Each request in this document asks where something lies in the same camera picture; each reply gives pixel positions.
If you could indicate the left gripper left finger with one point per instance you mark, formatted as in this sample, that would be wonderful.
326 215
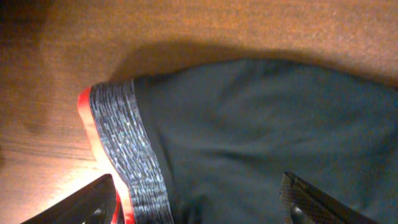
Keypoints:
95 204

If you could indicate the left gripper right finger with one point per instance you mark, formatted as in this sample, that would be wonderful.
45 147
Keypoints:
303 203

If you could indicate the black pants with red waistband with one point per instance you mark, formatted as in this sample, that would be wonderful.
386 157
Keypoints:
210 144

